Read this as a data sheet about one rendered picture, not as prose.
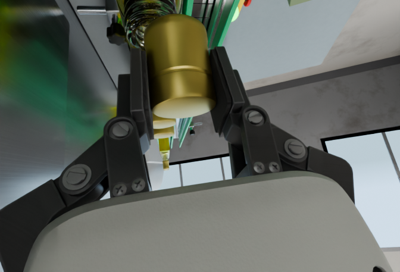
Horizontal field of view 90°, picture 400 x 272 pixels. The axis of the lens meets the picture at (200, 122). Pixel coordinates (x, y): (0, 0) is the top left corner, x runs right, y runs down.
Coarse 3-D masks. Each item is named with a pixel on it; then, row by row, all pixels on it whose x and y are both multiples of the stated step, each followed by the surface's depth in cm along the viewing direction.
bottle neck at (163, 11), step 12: (132, 0) 10; (144, 0) 10; (156, 0) 10; (168, 0) 11; (132, 12) 10; (144, 12) 10; (156, 12) 10; (168, 12) 11; (132, 24) 10; (144, 24) 10; (132, 36) 11; (144, 48) 12
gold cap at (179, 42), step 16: (176, 16) 10; (144, 32) 11; (160, 32) 10; (176, 32) 10; (192, 32) 10; (160, 48) 10; (176, 48) 9; (192, 48) 10; (160, 64) 9; (176, 64) 9; (192, 64) 9; (208, 64) 10; (160, 80) 9; (176, 80) 9; (192, 80) 9; (208, 80) 10; (160, 96) 9; (176, 96) 9; (192, 96) 9; (208, 96) 9; (160, 112) 10; (176, 112) 11; (192, 112) 11
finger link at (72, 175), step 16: (144, 64) 9; (128, 80) 10; (144, 80) 9; (128, 96) 9; (144, 96) 8; (128, 112) 9; (144, 112) 8; (144, 128) 8; (96, 144) 8; (144, 144) 9; (80, 160) 7; (96, 160) 7; (64, 176) 7; (80, 176) 7; (96, 176) 7; (80, 192) 7
